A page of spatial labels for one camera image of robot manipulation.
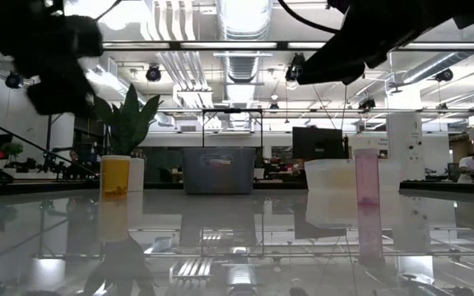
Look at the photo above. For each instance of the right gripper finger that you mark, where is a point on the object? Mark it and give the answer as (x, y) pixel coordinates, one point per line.
(331, 70)

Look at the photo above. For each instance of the small orange pill bottle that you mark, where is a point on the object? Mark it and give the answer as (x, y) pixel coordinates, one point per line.
(114, 177)

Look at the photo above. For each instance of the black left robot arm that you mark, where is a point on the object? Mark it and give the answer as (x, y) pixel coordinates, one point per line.
(35, 29)

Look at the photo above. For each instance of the clear plastic bin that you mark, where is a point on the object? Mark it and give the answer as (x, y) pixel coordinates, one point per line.
(389, 177)

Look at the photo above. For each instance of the dark grey plastic bin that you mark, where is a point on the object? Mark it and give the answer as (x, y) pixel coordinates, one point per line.
(218, 177)

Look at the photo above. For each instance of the black ceiling spotlight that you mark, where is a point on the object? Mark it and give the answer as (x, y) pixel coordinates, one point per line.
(13, 80)
(153, 73)
(291, 67)
(444, 75)

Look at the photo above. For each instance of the person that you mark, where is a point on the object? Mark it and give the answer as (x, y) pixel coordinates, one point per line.
(74, 158)
(466, 164)

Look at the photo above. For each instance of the small green background plant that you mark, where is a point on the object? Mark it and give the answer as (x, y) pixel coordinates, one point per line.
(12, 149)

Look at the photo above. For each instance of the black monitor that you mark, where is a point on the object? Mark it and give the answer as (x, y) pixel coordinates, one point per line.
(317, 144)

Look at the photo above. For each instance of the green snake plant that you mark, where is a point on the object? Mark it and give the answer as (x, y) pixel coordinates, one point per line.
(130, 123)

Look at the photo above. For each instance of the white pillar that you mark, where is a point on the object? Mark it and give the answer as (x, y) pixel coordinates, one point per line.
(405, 135)

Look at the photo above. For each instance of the white plant pot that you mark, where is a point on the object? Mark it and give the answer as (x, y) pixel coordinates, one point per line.
(137, 174)

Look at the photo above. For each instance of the silver ceiling duct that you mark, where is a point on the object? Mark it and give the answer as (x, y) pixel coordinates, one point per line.
(243, 20)

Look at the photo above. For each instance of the black rectangular stand frame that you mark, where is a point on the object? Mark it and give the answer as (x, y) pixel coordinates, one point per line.
(232, 110)

